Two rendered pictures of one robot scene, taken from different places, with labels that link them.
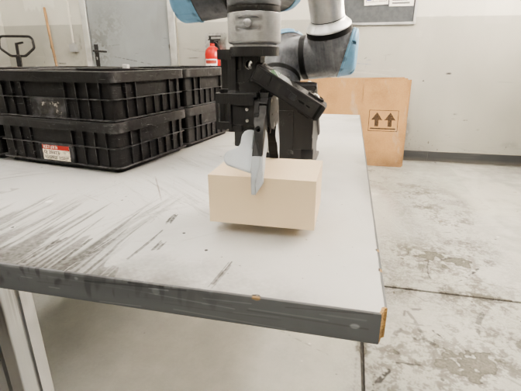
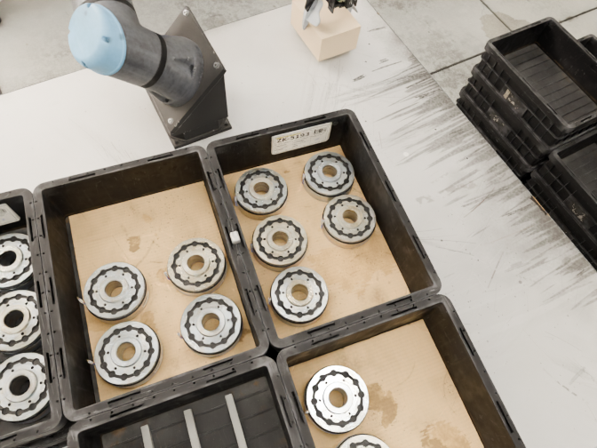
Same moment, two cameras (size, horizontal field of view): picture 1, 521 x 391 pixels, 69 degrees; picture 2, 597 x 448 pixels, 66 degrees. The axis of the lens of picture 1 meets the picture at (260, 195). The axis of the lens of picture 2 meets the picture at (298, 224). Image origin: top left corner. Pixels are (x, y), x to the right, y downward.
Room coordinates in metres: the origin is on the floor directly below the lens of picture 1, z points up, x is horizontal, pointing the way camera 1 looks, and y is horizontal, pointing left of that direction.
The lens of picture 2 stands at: (1.37, 0.67, 1.64)
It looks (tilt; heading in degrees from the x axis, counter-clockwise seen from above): 64 degrees down; 220
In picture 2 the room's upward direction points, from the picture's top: 9 degrees clockwise
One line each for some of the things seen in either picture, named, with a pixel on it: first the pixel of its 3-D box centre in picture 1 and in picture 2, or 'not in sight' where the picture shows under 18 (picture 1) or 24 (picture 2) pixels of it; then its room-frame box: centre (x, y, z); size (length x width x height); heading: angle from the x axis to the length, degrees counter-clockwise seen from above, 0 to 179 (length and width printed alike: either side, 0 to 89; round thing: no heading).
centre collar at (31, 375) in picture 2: not in sight; (20, 385); (1.59, 0.36, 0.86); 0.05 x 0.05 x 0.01
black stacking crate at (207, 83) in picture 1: (159, 87); (152, 276); (1.34, 0.34, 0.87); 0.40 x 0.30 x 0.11; 68
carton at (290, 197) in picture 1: (268, 189); (324, 24); (0.58, -0.01, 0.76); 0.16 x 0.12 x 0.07; 77
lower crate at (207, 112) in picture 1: (161, 119); not in sight; (1.34, 0.34, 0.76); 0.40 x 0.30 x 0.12; 68
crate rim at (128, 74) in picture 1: (89, 74); (317, 215); (1.06, 0.45, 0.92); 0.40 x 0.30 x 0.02; 68
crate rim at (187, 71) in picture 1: (157, 70); (146, 266); (1.34, 0.34, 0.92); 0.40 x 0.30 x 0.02; 68
